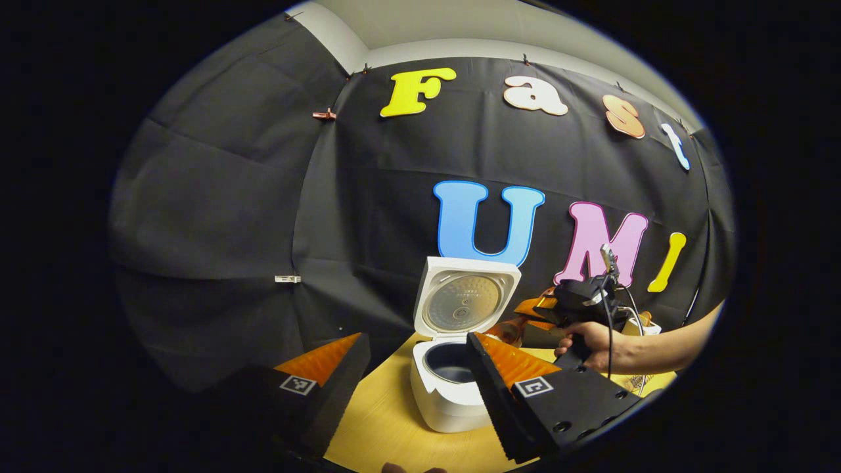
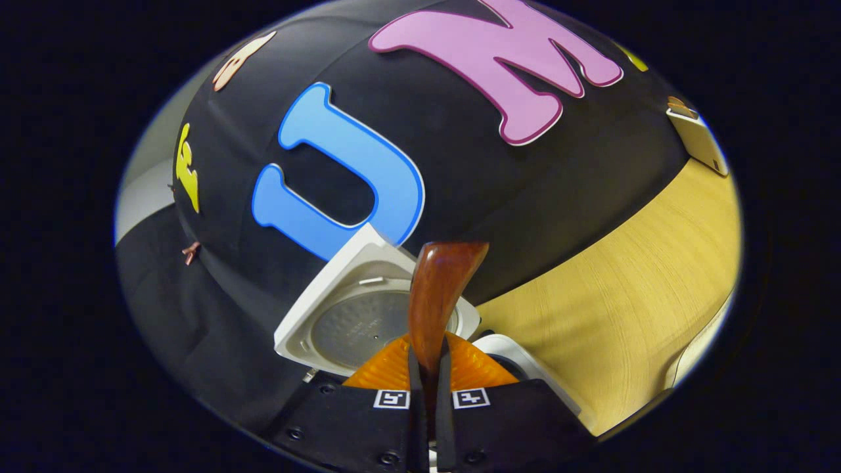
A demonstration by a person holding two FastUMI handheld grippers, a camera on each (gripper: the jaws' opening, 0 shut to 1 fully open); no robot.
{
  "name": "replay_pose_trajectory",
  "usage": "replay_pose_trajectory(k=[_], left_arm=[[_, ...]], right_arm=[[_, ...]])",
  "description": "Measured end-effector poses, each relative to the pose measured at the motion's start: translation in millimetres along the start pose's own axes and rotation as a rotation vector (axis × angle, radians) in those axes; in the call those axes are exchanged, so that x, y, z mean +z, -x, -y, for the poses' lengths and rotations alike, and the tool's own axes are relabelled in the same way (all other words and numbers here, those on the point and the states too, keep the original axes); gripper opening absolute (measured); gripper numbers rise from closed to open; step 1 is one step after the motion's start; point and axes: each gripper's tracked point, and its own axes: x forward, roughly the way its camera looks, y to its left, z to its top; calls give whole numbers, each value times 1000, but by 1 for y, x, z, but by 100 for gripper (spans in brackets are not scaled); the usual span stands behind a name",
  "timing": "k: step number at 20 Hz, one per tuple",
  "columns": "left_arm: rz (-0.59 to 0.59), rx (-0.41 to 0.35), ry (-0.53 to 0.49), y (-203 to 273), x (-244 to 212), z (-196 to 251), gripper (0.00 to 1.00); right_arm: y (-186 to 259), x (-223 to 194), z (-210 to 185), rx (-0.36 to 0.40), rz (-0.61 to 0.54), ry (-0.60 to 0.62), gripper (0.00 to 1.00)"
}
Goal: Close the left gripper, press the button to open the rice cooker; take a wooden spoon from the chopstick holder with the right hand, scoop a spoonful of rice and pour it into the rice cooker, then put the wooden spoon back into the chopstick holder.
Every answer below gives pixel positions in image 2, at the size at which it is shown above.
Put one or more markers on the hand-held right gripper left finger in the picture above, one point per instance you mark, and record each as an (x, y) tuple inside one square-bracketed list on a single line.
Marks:
[(416, 420)]

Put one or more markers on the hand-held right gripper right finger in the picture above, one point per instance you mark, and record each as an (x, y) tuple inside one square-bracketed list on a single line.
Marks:
[(445, 420)]

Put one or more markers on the brown wooden spoon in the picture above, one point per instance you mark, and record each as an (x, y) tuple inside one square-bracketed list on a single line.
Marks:
[(437, 289)]

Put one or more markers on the white rice cooker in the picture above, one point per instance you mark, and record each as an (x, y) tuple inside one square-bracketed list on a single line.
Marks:
[(315, 322)]

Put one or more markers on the white cloth clip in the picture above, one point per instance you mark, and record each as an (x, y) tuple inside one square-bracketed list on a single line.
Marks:
[(310, 375)]

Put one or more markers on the black backdrop cloth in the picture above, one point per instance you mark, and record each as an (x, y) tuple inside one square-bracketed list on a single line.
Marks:
[(460, 171)]

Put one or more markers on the copper cloth clip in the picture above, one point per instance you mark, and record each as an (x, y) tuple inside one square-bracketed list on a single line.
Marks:
[(191, 252)]

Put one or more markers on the white toaster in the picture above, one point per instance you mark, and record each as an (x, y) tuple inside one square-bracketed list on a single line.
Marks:
[(703, 144)]

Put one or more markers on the toasted bread slice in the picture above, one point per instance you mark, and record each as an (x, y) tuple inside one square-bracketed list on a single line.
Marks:
[(682, 108)]

